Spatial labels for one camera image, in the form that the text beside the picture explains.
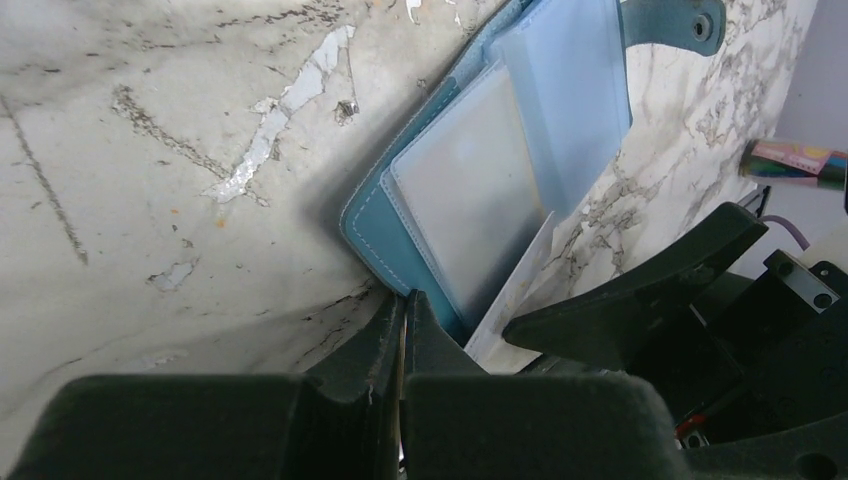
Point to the blue leather card holder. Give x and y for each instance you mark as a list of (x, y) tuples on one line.
[(511, 140)]

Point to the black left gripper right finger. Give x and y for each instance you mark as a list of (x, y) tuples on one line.
[(459, 422)]

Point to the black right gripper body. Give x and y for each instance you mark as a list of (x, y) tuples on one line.
[(754, 374)]

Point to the pink capped iridescent bottle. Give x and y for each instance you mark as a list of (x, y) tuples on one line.
[(775, 162)]

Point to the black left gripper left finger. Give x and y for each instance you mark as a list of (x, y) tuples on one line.
[(337, 420)]

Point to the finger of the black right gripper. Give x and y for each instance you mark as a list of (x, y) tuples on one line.
[(608, 326)]

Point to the silver VIP card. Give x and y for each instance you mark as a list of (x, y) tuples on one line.
[(512, 294)]

